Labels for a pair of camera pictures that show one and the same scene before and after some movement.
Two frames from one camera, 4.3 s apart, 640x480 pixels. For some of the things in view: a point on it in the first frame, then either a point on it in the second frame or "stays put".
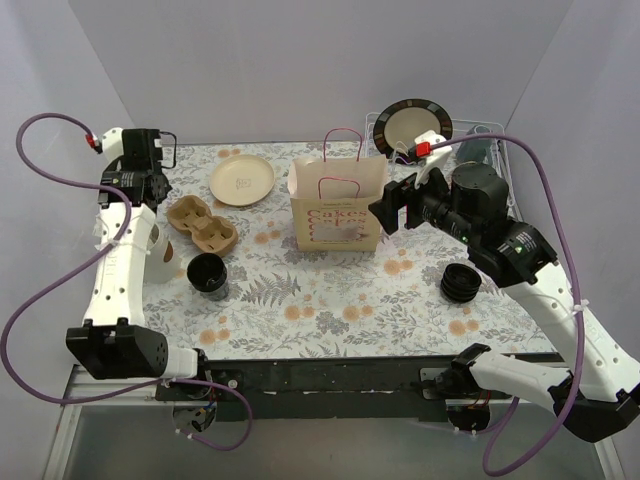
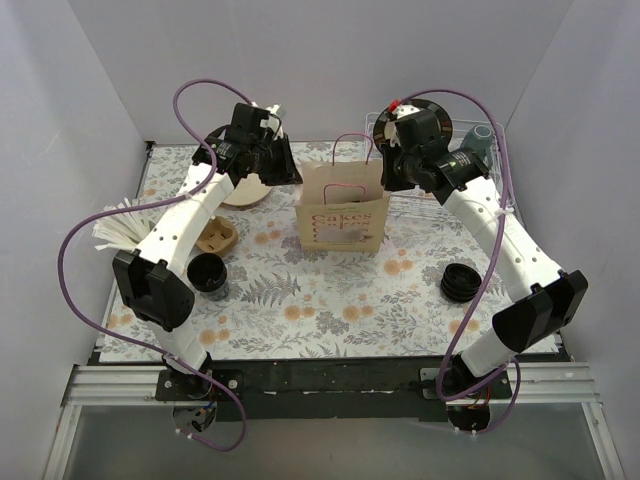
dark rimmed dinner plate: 399,124 stays put
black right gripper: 406,205 -> 391,170
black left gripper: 138,145 -> 282,163
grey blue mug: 475,150 stays put
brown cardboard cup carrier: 210,233 stays put
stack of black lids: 460,283 stays put
